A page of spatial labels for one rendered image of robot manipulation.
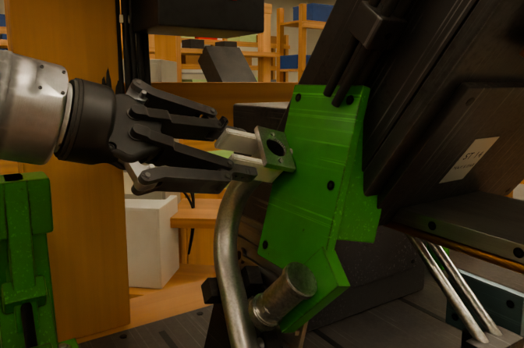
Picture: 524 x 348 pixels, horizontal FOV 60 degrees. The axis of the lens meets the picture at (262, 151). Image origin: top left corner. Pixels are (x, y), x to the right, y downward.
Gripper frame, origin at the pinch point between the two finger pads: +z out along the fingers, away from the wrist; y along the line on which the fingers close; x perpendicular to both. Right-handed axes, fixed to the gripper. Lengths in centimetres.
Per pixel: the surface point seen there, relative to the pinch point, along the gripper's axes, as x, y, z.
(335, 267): -2.5, -14.6, 4.8
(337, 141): -8.7, -3.7, 4.4
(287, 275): 0.0, -14.3, 0.7
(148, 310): 43.1, -0.8, 5.1
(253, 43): 371, 638, 400
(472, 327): -3.8, -21.4, 20.6
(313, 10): 167, 420, 305
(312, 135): -5.9, -0.6, 4.4
